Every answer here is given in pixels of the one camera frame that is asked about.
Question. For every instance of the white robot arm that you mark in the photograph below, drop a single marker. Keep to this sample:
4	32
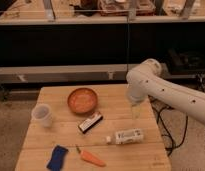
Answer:
144	79

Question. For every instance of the black whiteboard eraser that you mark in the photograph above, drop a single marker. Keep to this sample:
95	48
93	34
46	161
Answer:
90	122

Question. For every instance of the orange wooden bowl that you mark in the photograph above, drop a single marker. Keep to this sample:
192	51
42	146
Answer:
82	101

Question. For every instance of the translucent pusher tool tip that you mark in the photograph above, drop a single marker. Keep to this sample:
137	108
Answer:
136	111

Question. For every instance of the white plastic bottle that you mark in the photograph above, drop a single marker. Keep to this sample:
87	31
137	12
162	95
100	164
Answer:
126	136

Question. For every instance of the orange toy carrot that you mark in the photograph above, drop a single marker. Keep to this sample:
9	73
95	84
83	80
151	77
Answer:
89	157

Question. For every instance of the blue sponge cloth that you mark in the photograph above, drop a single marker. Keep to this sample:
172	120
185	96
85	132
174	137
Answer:
57	158

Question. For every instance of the grey metal shelf rail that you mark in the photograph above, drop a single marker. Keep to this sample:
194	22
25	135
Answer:
74	73

